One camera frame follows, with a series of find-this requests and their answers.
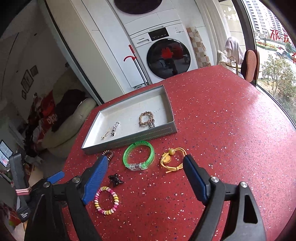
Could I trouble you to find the checkered cloth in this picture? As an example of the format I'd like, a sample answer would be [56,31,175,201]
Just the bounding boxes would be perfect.
[186,27,211,68]

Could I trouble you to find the white upper dryer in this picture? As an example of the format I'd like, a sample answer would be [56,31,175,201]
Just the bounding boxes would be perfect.
[109,0,180,36]

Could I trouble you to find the brown spiral hair tie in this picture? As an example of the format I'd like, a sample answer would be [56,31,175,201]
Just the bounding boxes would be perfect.
[102,150,115,162]

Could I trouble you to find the red handled mop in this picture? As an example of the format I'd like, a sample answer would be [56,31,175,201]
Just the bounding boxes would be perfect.
[123,44,150,86]

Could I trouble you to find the yellow cord bracelet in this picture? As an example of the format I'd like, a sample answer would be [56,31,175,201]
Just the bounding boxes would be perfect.
[160,146,188,174]

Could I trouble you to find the pink yellow bead bracelet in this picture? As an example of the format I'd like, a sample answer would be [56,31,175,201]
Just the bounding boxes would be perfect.
[93,186,120,215]

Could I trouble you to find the wall picture frames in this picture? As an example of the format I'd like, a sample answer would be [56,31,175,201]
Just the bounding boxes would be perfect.
[21,69,34,100]

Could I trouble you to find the white washing machine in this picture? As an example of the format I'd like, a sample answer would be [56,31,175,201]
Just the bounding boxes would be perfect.
[130,20,198,83]

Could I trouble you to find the braided brown bracelet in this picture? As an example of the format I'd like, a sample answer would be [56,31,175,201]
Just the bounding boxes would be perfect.
[138,111,155,128]

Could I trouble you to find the black clothing on sofa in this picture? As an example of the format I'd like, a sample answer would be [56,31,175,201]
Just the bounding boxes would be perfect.
[52,89,86,132]

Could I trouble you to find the white curtain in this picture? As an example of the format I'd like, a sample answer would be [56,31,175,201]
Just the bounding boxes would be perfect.
[195,0,230,64]

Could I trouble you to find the silver rhinestone hair clip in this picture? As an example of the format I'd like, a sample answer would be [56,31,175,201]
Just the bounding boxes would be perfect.
[110,121,120,137]

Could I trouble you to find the white cabinet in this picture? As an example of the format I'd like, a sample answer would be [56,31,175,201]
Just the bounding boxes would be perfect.
[40,1,144,104]

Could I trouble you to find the red printed cushion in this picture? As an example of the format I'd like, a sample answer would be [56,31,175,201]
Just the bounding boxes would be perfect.
[37,90,57,142]

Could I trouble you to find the dark claw hair clip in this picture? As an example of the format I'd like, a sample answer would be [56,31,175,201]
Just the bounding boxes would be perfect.
[108,173,124,187]

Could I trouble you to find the grey jewelry tray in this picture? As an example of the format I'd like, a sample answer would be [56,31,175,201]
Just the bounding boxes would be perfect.
[82,85,177,154]

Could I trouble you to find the brown chair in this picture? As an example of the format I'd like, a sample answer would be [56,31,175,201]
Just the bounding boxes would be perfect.
[241,49,260,82]

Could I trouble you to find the gold hair clip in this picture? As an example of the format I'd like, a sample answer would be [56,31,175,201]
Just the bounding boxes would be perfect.
[101,127,111,140]

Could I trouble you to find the pale clothes pile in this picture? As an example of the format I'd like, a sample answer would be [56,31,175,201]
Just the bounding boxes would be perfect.
[217,37,244,75]

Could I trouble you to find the green glitter bangle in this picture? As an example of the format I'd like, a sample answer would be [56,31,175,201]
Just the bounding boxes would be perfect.
[122,141,155,171]

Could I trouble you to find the silver chain charm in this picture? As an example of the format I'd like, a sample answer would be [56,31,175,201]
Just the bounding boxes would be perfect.
[149,119,155,128]

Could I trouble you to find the cream sofa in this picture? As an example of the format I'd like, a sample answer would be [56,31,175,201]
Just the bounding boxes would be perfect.
[40,69,97,158]

